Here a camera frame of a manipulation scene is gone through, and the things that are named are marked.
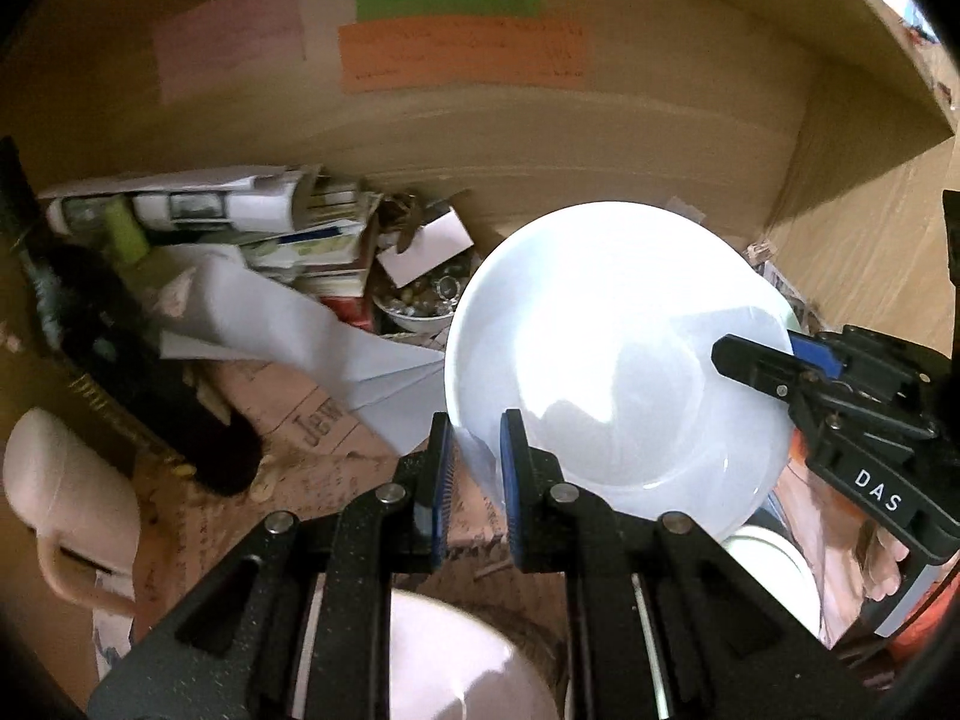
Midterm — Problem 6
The white paper sheet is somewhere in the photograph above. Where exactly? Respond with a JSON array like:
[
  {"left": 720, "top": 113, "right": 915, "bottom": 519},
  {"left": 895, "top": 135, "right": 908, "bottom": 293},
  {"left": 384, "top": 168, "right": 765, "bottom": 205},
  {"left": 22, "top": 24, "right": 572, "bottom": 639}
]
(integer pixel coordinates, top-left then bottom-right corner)
[{"left": 157, "top": 244, "right": 447, "bottom": 458}]

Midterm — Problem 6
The yellow-green marker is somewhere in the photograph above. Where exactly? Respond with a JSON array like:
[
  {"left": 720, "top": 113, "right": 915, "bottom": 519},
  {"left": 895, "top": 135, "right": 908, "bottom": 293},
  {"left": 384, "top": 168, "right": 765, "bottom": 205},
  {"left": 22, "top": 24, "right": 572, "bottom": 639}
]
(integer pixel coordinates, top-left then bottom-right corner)
[{"left": 101, "top": 195, "right": 151, "bottom": 267}]

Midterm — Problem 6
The dark wine bottle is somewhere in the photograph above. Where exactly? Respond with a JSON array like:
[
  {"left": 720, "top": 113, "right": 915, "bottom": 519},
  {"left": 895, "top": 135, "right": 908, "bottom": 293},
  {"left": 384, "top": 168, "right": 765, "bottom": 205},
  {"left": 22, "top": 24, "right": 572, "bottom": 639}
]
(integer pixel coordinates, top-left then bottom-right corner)
[{"left": 0, "top": 139, "right": 263, "bottom": 496}]

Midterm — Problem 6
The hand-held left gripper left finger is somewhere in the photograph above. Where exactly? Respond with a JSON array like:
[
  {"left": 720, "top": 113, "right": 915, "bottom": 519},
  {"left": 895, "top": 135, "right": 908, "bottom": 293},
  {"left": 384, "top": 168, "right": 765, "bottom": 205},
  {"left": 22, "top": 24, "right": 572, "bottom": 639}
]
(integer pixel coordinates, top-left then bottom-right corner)
[{"left": 86, "top": 412, "right": 456, "bottom": 720}]

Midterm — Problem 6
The large white plate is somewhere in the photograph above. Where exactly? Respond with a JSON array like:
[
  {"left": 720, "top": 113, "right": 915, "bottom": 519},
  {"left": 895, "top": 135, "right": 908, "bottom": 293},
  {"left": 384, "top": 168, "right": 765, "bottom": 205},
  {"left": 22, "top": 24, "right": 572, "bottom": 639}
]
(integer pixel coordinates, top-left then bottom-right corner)
[{"left": 720, "top": 523, "right": 822, "bottom": 650}]

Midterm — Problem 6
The person's right hand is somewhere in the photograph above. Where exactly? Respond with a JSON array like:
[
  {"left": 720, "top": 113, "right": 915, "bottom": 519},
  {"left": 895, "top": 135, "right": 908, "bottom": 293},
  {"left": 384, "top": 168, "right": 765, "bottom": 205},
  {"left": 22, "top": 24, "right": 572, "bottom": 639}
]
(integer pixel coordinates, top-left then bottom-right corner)
[{"left": 859, "top": 517, "right": 912, "bottom": 605}]

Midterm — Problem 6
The rolled newspaper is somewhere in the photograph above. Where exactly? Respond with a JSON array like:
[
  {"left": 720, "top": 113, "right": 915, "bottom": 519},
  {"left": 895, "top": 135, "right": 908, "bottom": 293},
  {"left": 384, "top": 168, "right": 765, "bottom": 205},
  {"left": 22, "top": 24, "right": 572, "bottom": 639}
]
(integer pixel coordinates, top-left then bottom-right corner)
[{"left": 41, "top": 165, "right": 320, "bottom": 233}]

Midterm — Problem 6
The green paper note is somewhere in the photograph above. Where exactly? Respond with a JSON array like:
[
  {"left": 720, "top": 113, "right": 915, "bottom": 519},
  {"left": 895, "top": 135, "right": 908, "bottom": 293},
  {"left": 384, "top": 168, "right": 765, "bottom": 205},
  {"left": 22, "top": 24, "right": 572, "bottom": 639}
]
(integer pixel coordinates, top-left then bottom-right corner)
[{"left": 355, "top": 0, "right": 542, "bottom": 22}]

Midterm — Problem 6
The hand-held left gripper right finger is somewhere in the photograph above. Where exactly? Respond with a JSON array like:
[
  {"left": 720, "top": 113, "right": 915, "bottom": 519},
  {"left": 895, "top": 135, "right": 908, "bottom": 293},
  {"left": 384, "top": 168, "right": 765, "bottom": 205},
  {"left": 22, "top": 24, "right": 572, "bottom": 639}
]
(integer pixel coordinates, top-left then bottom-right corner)
[{"left": 499, "top": 409, "right": 878, "bottom": 720}]

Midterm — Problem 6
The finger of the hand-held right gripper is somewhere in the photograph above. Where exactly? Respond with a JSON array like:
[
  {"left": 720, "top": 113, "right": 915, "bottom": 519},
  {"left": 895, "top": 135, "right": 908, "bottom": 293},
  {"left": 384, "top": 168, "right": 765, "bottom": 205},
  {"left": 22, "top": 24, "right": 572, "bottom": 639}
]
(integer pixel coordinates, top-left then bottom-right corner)
[
  {"left": 711, "top": 334, "right": 826, "bottom": 410},
  {"left": 787, "top": 326, "right": 848, "bottom": 380}
]

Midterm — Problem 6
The orange paper note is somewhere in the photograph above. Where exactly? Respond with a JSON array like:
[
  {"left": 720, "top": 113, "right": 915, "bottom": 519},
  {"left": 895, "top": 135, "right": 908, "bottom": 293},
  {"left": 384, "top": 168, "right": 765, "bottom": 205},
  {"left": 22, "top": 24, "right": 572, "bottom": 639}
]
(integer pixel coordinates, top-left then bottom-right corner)
[{"left": 337, "top": 15, "right": 590, "bottom": 95}]

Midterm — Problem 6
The newspaper print tablecloth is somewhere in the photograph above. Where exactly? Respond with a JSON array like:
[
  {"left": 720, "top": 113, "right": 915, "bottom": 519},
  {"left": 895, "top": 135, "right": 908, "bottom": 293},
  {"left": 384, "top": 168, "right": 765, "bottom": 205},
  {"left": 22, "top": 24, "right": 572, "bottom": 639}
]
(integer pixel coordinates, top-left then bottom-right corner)
[{"left": 90, "top": 356, "right": 571, "bottom": 691}]

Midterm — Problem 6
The pink paper note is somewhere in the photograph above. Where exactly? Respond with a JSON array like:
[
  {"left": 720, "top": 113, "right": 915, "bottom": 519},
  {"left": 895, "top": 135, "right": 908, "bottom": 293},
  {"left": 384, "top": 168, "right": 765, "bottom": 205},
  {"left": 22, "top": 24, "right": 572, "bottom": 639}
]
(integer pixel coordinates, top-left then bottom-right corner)
[{"left": 154, "top": 0, "right": 308, "bottom": 102}]

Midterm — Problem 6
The small bowl of trinkets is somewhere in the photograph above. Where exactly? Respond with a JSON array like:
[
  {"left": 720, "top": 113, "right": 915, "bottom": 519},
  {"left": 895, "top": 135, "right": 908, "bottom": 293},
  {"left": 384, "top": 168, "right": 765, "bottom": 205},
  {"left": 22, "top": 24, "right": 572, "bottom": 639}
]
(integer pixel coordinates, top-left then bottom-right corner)
[{"left": 373, "top": 262, "right": 473, "bottom": 332}]

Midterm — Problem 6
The stack of books and magazines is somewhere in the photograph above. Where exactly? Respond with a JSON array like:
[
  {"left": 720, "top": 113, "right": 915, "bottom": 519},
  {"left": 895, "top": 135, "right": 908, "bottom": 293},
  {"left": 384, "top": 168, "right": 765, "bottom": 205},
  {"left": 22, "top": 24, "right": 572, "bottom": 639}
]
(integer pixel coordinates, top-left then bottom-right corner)
[{"left": 247, "top": 172, "right": 391, "bottom": 308}]

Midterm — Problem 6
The white card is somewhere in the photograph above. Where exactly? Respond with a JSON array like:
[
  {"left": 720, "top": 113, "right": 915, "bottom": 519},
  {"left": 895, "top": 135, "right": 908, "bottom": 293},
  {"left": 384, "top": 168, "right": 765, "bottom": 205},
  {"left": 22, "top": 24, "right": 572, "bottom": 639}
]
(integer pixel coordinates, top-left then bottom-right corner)
[{"left": 375, "top": 210, "right": 475, "bottom": 287}]

